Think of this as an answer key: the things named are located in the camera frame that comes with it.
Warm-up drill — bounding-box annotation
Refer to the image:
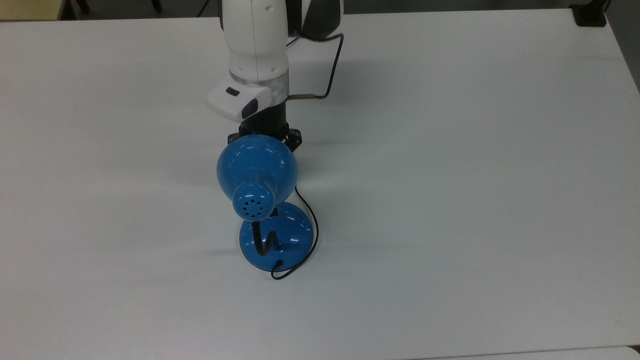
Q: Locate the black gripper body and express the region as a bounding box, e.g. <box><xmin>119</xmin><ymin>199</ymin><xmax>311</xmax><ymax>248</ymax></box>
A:
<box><xmin>239</xmin><ymin>100</ymin><xmax>291</xmax><ymax>142</ymax></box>

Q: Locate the blue gooseneck desk lamp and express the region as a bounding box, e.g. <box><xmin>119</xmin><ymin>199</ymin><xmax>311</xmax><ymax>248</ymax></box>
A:
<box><xmin>216</xmin><ymin>133</ymin><xmax>315</xmax><ymax>273</ymax></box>

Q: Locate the light wooden table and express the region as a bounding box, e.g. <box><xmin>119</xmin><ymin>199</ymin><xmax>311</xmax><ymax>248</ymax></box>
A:
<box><xmin>0</xmin><ymin>0</ymin><xmax>67</xmax><ymax>22</ymax></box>

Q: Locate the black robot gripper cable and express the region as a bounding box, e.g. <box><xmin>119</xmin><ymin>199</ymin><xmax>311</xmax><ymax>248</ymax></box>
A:
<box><xmin>286</xmin><ymin>32</ymin><xmax>346</xmax><ymax>101</ymax></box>

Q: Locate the black lamp power cable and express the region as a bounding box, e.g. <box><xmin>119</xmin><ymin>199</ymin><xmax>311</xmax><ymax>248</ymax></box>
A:
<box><xmin>270</xmin><ymin>186</ymin><xmax>320</xmax><ymax>281</ymax></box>

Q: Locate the black table clamp mount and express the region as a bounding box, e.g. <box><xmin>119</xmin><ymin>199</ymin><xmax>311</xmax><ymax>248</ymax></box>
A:
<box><xmin>570</xmin><ymin>0</ymin><xmax>609</xmax><ymax>28</ymax></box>

